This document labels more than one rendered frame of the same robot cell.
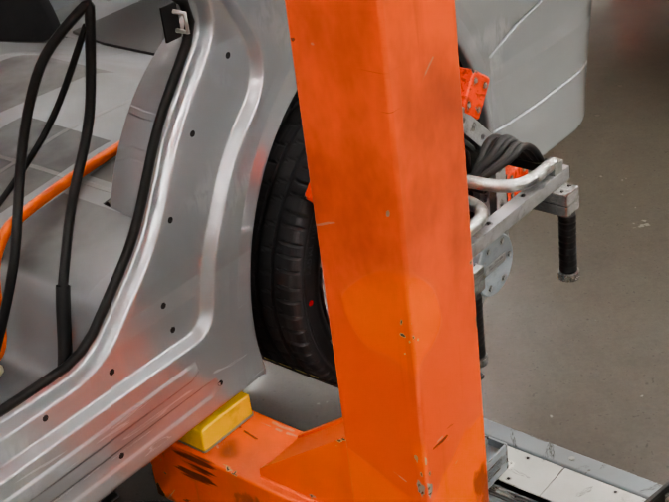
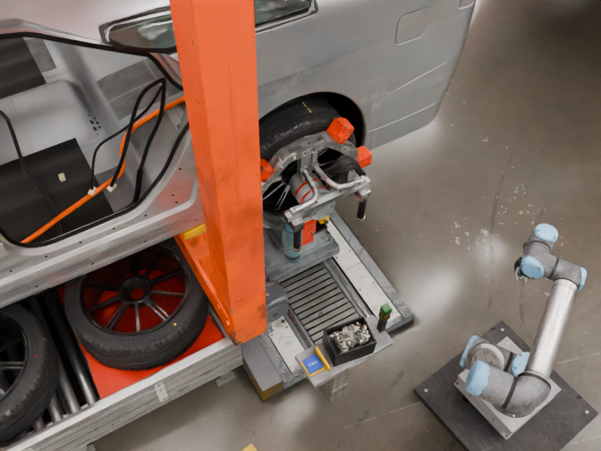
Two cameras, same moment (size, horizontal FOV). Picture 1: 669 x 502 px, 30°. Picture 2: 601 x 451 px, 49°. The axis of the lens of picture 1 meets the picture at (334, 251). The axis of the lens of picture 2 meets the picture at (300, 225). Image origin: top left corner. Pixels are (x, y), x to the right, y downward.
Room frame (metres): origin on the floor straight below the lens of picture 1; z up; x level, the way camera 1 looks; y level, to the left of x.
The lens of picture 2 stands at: (0.29, -0.69, 3.24)
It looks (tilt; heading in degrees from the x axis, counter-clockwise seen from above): 54 degrees down; 15
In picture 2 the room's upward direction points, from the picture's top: 2 degrees clockwise
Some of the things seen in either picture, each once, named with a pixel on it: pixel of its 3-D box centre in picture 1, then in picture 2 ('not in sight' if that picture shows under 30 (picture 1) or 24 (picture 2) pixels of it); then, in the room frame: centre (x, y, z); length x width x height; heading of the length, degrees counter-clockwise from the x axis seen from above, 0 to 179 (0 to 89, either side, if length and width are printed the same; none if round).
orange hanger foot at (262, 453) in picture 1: (271, 447); (207, 250); (1.79, 0.16, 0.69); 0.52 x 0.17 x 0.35; 47
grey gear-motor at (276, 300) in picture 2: not in sight; (255, 289); (1.90, -0.02, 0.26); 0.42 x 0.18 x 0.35; 47
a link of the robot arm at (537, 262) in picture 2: not in sight; (537, 260); (1.92, -1.20, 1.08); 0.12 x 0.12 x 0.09; 80
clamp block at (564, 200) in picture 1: (553, 196); (359, 190); (2.16, -0.44, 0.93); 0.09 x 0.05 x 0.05; 47
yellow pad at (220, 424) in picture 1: (202, 411); (191, 221); (1.91, 0.29, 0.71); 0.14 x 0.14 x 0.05; 47
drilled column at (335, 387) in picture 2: not in sight; (335, 372); (1.60, -0.53, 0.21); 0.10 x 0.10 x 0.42; 47
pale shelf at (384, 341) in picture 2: not in sight; (344, 350); (1.63, -0.55, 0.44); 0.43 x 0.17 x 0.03; 137
